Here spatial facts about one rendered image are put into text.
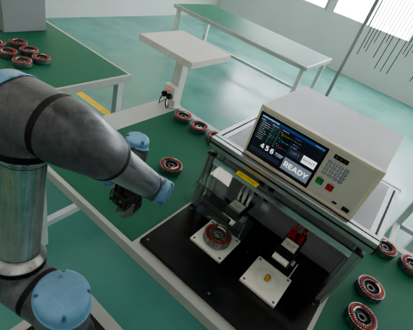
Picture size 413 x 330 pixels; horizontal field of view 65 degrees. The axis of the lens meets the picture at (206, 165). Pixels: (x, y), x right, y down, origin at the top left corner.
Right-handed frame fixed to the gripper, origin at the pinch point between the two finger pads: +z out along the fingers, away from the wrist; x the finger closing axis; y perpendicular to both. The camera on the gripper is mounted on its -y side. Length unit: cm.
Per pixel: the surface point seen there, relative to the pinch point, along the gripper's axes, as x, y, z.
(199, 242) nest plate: 24.3, -15.3, 6.0
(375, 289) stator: 88, -56, 7
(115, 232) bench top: -1.6, 3.7, 9.4
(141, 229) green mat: 3.7, -4.6, 9.2
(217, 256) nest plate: 33.1, -15.8, 5.9
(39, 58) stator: -138, -48, 6
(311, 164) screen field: 43, -35, -38
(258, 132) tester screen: 22, -35, -38
